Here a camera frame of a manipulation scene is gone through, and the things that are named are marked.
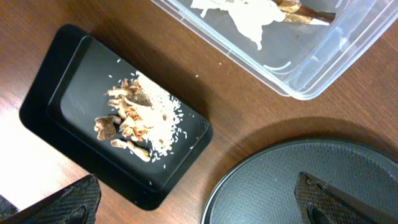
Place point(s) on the food scraps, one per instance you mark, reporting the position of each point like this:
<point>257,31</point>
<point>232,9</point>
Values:
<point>146,119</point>

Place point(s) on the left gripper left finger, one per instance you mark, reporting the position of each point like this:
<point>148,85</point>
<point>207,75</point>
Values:
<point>75,203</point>

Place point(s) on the clear plastic waste bin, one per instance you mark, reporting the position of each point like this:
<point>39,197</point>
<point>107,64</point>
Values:
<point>297,60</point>

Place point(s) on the round black tray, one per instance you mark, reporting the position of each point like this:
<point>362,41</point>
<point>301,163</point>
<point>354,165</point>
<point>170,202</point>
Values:
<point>261,188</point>

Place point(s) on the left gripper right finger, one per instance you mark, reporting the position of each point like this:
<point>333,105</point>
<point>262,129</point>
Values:
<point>320,202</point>

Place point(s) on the gold foil wrapper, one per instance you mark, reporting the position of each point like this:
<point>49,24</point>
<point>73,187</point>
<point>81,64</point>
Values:
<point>296,12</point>

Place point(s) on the black rectangular tray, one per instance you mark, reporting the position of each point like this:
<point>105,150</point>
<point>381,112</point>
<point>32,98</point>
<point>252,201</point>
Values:
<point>67,95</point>

